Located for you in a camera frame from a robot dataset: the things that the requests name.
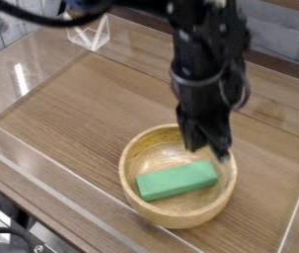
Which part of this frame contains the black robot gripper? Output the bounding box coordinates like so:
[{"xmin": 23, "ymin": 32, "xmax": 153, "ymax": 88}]
[{"xmin": 167, "ymin": 0, "xmax": 250, "ymax": 160}]

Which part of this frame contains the green rectangular block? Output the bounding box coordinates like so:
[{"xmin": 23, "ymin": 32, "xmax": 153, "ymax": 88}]
[{"xmin": 137, "ymin": 160, "xmax": 220, "ymax": 202}]

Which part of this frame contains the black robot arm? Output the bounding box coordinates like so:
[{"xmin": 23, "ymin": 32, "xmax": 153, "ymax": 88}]
[{"xmin": 0, "ymin": 0, "xmax": 250, "ymax": 159}]

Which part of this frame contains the wooden bowl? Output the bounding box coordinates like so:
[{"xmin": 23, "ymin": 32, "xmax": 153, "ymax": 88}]
[{"xmin": 119, "ymin": 124, "xmax": 238, "ymax": 229}]

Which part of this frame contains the clear acrylic corner bracket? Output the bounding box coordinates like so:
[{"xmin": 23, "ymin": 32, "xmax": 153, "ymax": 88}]
[{"xmin": 66, "ymin": 15, "xmax": 110, "ymax": 51}]

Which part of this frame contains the clear acrylic tray wall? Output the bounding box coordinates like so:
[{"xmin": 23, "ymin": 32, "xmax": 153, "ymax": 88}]
[{"xmin": 0, "ymin": 127, "xmax": 202, "ymax": 253}]

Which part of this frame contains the black metal bracket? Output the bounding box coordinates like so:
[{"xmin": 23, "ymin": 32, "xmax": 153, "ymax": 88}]
[{"xmin": 10, "ymin": 219, "xmax": 63, "ymax": 253}]

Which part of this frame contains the black cable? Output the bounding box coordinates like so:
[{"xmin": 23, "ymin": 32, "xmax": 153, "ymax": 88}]
[{"xmin": 0, "ymin": 226, "xmax": 25, "ymax": 253}]

